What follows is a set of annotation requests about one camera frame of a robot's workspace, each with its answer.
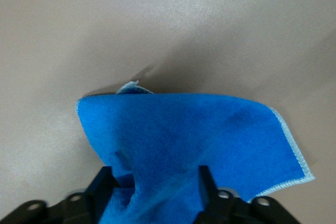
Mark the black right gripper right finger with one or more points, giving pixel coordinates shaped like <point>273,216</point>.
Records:
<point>210,203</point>

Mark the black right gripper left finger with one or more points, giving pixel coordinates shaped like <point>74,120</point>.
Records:
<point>97,197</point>

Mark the blue microfibre cloth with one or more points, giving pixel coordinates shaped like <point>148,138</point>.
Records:
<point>197,134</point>

